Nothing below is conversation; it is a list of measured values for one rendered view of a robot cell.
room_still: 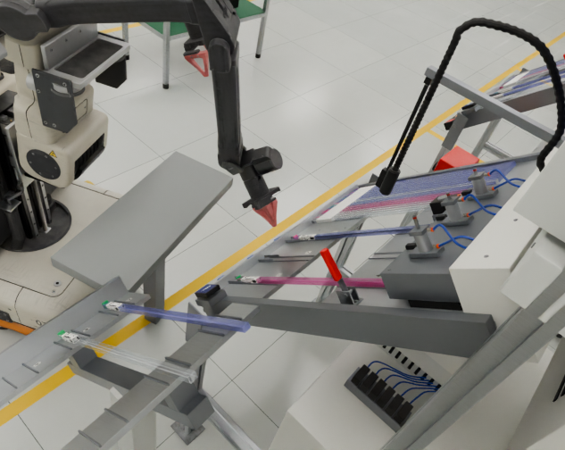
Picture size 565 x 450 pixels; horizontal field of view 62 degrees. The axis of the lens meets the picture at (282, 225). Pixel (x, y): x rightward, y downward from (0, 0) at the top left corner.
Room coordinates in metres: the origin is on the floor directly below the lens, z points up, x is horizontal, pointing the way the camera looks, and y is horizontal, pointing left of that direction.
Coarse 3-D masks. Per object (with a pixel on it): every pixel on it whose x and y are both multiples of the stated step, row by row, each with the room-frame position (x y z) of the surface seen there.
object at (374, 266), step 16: (512, 176) 0.94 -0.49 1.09; (528, 176) 0.91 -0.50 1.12; (400, 240) 0.73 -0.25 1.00; (384, 256) 0.67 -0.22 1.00; (368, 272) 0.61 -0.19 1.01; (368, 288) 0.55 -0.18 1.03; (384, 288) 0.54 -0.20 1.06; (368, 304) 0.49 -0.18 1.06; (384, 304) 0.48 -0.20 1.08; (400, 304) 0.48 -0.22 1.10
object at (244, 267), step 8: (344, 192) 1.17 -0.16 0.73; (336, 200) 1.12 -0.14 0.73; (320, 208) 1.07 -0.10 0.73; (312, 216) 1.02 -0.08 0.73; (304, 224) 0.98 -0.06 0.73; (288, 232) 0.93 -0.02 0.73; (296, 232) 0.94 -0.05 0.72; (280, 240) 0.89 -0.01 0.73; (264, 248) 0.84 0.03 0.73; (272, 248) 0.86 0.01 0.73; (256, 256) 0.81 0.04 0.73; (240, 264) 0.77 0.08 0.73; (248, 264) 0.78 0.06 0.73; (232, 272) 0.74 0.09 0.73; (240, 272) 0.75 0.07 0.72; (224, 280) 0.71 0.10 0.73; (232, 280) 0.72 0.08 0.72
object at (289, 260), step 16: (320, 224) 0.97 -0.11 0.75; (336, 224) 0.94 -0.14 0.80; (352, 224) 0.91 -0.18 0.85; (288, 240) 0.89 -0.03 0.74; (304, 240) 0.87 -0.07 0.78; (320, 240) 0.85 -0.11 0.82; (336, 240) 0.83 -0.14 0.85; (272, 256) 0.81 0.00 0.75; (288, 256) 0.79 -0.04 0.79; (304, 256) 0.76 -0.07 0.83; (256, 272) 0.74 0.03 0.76; (272, 272) 0.72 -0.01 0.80; (288, 272) 0.69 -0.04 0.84; (224, 288) 0.69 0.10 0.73; (240, 288) 0.67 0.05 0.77; (256, 288) 0.65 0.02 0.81; (272, 288) 0.63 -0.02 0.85
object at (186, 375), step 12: (60, 336) 0.45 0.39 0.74; (96, 348) 0.38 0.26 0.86; (108, 348) 0.38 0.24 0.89; (120, 348) 0.37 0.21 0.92; (132, 360) 0.34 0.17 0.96; (144, 360) 0.33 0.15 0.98; (156, 360) 0.33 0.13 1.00; (168, 372) 0.30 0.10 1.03; (180, 372) 0.29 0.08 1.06; (192, 372) 0.29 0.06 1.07
